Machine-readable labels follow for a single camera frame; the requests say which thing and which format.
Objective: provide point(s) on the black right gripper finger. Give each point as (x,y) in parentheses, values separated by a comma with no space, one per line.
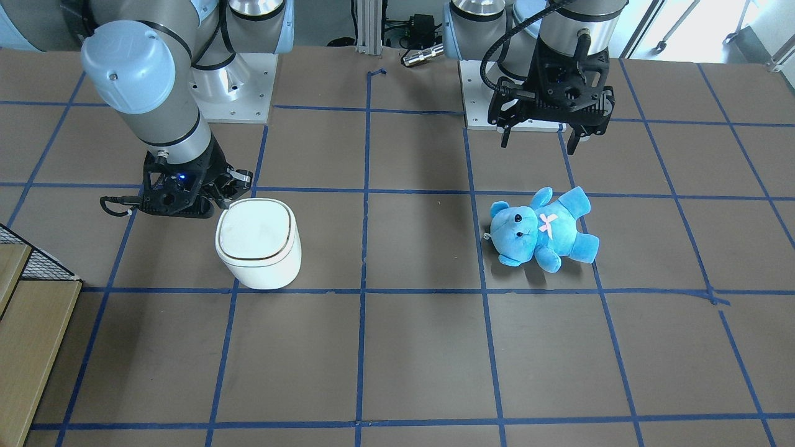
(230,185)

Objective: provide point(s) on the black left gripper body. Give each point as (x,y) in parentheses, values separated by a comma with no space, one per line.
(540,75)

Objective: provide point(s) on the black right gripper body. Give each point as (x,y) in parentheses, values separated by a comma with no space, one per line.
(211,165)

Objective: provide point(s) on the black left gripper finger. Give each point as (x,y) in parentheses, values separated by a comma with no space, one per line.
(506,109)
(592,120)

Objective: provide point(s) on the white lidded trash can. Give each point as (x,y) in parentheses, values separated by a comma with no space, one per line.
(258,240)

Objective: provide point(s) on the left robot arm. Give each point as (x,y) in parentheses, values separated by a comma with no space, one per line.
(499,37)

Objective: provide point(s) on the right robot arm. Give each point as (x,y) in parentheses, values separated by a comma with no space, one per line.
(159,65)

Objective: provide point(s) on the blue teddy bear plush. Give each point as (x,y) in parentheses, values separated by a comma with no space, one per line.
(544,230)

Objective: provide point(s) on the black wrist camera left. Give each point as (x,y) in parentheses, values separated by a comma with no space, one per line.
(566,84)

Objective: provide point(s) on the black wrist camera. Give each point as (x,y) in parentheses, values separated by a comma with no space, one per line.
(566,84)
(166,192)

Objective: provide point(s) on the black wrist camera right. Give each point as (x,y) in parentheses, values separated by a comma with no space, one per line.
(166,192)

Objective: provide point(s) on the aluminium frame post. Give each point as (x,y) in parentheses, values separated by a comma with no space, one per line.
(369,21)

